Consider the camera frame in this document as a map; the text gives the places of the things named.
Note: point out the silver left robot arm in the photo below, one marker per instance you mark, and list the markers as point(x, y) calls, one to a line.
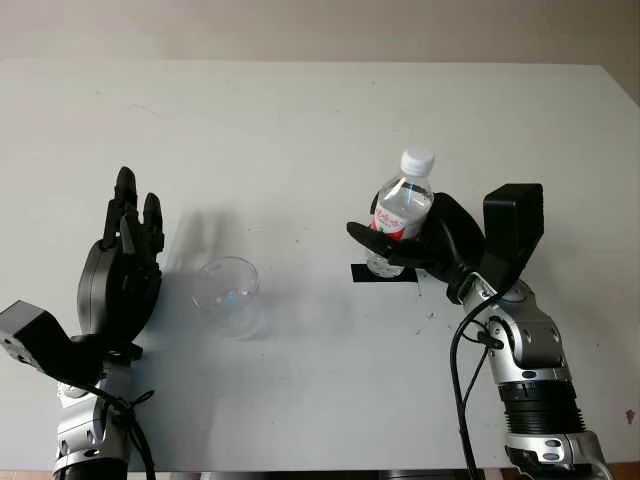
point(80, 435)

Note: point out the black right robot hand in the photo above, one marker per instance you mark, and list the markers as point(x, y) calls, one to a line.
point(450, 245)

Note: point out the black tape strip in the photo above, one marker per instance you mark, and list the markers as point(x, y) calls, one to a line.
point(359, 275)

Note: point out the clear plastic cup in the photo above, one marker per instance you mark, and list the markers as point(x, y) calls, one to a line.
point(230, 305)

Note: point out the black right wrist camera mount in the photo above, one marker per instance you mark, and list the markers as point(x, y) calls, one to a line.
point(515, 220)

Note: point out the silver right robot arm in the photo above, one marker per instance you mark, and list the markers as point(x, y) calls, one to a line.
point(535, 345)

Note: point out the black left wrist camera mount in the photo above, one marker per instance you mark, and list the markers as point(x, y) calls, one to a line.
point(30, 330)

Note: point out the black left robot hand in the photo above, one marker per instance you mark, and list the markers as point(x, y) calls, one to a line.
point(115, 295)

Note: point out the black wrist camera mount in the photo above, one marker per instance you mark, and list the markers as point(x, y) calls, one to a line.
point(515, 220)
point(30, 330)

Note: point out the clear water bottle red label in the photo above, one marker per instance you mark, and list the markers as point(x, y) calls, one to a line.
point(405, 200)

